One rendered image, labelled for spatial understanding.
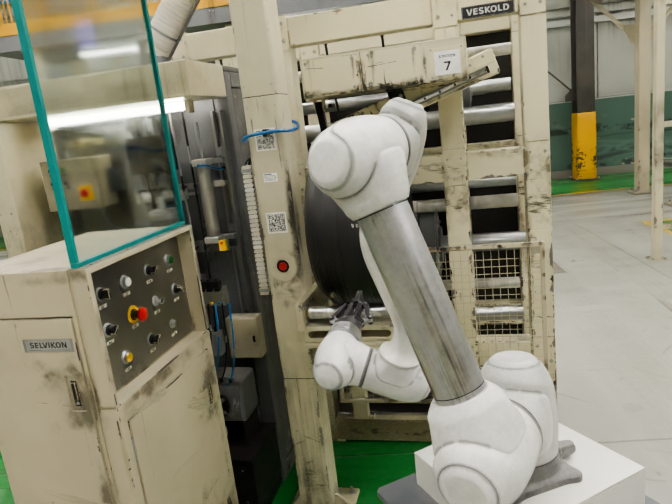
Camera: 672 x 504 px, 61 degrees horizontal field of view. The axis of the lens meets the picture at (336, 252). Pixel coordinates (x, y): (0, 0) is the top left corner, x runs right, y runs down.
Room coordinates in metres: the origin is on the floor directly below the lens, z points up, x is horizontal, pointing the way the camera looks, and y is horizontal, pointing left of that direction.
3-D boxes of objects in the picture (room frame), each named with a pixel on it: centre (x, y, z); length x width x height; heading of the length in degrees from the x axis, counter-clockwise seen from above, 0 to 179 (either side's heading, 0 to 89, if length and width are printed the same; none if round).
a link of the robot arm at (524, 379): (1.11, -0.34, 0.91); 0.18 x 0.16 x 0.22; 146
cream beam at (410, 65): (2.26, -0.27, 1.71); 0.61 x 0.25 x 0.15; 75
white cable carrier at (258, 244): (2.04, 0.27, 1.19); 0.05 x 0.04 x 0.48; 165
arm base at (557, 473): (1.12, -0.37, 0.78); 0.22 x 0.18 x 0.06; 105
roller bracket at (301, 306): (2.05, 0.10, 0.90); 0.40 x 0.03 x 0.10; 165
